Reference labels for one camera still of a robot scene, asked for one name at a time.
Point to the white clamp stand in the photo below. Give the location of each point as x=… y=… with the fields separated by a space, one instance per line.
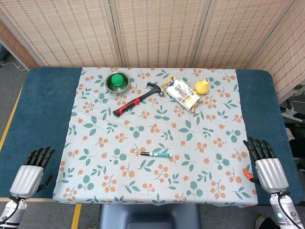
x=291 y=112

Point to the yellow pear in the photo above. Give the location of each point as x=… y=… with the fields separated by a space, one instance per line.
x=202 y=87

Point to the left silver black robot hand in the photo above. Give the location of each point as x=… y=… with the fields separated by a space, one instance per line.
x=27 y=179

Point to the stainless steel bowl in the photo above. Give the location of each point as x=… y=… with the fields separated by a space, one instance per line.
x=110 y=87

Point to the green ball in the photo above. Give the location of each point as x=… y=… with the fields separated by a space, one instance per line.
x=117 y=79

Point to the white teal marker pen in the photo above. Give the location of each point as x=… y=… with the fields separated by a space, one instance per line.
x=160 y=155

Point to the dark blue table cover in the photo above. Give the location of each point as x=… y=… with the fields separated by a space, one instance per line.
x=38 y=114

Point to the red black claw hammer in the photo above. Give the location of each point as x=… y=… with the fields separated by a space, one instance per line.
x=133 y=102

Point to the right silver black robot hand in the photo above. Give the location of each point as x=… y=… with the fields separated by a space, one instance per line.
x=270 y=173

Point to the floral print tablecloth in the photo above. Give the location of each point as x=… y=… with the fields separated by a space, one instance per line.
x=155 y=133

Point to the woven bamboo screen panel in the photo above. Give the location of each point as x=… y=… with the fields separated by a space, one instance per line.
x=159 y=31
x=64 y=31
x=14 y=50
x=240 y=31
x=286 y=55

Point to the white yellow snack packet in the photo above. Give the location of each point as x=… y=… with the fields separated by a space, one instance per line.
x=181 y=93

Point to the black marker cap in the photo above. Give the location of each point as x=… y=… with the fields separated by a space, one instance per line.
x=144 y=153

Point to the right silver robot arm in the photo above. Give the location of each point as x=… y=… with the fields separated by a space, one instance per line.
x=284 y=212

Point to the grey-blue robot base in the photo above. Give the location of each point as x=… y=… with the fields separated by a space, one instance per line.
x=147 y=215

